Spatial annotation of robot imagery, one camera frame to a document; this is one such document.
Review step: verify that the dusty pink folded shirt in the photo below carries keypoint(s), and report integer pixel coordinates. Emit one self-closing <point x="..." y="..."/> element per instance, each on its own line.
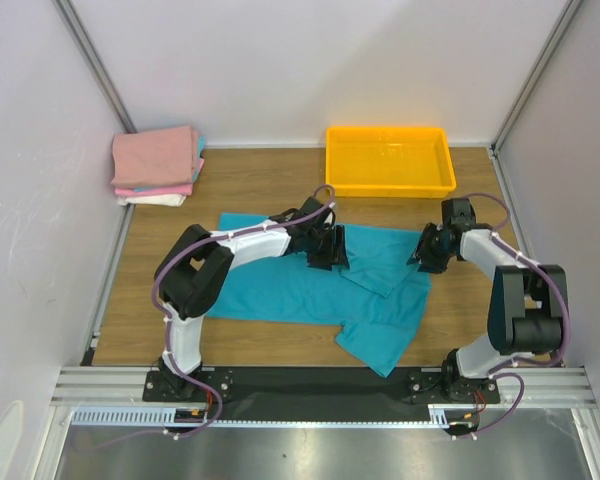
<point x="156" y="158"/>

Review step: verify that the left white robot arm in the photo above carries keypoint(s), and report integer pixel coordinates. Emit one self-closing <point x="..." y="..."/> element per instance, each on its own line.
<point x="188" y="282"/>

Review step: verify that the white folded shirt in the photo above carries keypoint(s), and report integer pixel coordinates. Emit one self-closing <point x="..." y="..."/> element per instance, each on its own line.
<point x="168" y="200"/>

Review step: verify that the right aluminium corner post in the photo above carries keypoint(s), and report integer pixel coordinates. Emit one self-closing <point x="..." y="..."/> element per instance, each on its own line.
<point x="554" y="40"/>

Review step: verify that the white slotted cable duct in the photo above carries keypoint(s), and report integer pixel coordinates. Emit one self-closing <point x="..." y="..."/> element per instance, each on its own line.
<point x="172" y="418"/>

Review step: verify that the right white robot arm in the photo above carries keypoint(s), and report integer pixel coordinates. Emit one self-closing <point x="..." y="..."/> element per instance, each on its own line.
<point x="528" y="319"/>

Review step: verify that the teal t shirt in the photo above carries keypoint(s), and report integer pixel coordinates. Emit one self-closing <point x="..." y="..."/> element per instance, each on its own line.
<point x="378" y="302"/>

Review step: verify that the left aluminium corner post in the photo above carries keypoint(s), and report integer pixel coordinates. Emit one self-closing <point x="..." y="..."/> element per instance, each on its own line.
<point x="89" y="52"/>

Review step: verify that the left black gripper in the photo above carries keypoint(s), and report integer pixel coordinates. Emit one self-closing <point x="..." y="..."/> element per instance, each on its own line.
<point x="334" y="254"/>

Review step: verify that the aluminium corner post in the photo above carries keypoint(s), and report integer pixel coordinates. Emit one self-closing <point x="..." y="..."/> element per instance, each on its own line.
<point x="89" y="52"/>
<point x="554" y="40"/>

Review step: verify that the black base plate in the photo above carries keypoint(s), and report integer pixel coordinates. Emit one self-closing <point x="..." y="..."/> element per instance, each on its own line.
<point x="340" y="394"/>

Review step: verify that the light blue folded shirt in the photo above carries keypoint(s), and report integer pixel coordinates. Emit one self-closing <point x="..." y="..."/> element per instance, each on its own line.
<point x="199" y="150"/>

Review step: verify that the bright pink folded shirt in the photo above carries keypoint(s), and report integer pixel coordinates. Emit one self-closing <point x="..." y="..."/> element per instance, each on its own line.
<point x="185" y="189"/>

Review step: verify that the aluminium frame rail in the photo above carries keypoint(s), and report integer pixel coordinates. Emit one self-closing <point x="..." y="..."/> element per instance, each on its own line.
<point x="543" y="388"/>

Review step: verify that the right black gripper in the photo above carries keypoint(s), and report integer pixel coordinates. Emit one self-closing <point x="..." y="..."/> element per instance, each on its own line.
<point x="427" y="248"/>

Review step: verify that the yellow plastic tray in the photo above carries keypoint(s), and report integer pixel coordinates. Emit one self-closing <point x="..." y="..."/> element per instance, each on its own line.
<point x="389" y="162"/>

